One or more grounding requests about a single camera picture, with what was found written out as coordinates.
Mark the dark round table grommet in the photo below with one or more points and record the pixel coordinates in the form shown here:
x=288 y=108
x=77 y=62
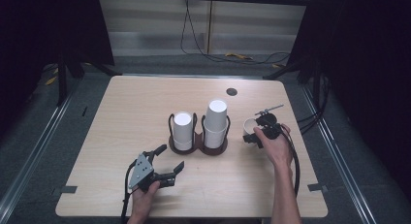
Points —
x=231 y=91

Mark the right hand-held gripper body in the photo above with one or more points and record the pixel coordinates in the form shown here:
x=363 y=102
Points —
x=272 y=125

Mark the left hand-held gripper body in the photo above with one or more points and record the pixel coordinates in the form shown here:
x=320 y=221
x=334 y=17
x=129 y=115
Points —
x=140 y=170

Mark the short stack of white cups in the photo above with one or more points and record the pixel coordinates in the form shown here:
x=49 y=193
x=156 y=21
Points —
x=182 y=130

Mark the dark curtain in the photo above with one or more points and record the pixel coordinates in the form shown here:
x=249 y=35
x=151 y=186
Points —
x=48 y=26
x=362 y=56

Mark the single white paper cup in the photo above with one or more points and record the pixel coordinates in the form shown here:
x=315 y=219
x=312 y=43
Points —
x=248 y=125

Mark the tall stack of white cups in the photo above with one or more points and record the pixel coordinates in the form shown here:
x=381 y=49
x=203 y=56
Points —
x=215 y=123

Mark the yellow floor tape piece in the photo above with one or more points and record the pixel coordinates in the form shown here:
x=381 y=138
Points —
x=239 y=56
x=276 y=66
x=51 y=80

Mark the person's left hand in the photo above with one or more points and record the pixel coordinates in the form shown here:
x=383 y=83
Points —
x=142 y=203

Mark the black metal stand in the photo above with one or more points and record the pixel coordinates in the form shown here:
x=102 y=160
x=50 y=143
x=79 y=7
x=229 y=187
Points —
x=62 y=81
x=290 y=68

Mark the metal floor rail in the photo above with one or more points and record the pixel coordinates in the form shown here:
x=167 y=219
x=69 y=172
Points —
x=336 y=153
x=35 y=143

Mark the grey tape strip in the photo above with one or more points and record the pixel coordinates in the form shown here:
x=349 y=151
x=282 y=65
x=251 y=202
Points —
x=315 y=187
x=68 y=189

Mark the person's right hand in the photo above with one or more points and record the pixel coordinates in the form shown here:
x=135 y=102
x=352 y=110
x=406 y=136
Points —
x=278 y=149

